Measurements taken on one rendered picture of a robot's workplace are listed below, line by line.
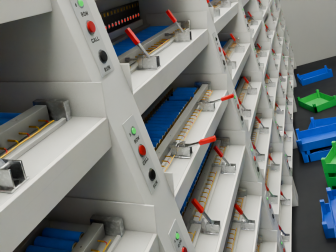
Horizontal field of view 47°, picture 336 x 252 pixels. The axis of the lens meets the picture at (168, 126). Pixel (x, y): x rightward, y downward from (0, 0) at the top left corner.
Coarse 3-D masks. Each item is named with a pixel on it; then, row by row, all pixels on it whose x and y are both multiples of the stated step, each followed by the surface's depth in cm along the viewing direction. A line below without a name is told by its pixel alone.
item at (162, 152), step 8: (200, 88) 115; (200, 96) 109; (192, 104) 103; (184, 112) 98; (192, 112) 101; (184, 120) 93; (176, 128) 89; (184, 128) 92; (168, 136) 85; (176, 136) 87; (160, 144) 81; (168, 144) 81; (160, 152) 78; (168, 152) 82; (160, 160) 77
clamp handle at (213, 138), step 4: (212, 136) 78; (200, 140) 79; (204, 140) 78; (208, 140) 78; (212, 140) 77; (184, 144) 80; (188, 144) 80; (192, 144) 79; (196, 144) 79; (200, 144) 79
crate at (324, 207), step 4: (320, 200) 191; (320, 204) 191; (324, 204) 191; (328, 204) 192; (324, 208) 191; (328, 208) 192; (324, 212) 192; (328, 212) 193; (324, 216) 191; (328, 216) 190; (324, 220) 188; (328, 220) 187; (324, 224) 175; (328, 224) 185; (332, 224) 184; (324, 228) 175; (328, 228) 175; (332, 228) 174; (324, 232) 176; (328, 232) 176; (332, 232) 175; (328, 236) 176; (332, 236) 176
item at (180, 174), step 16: (176, 80) 123; (192, 80) 122; (208, 80) 120; (224, 80) 119; (208, 96) 115; (208, 112) 103; (192, 128) 94; (208, 128) 93; (208, 144) 94; (176, 160) 79; (192, 160) 79; (176, 176) 73; (192, 176) 79; (176, 192) 68
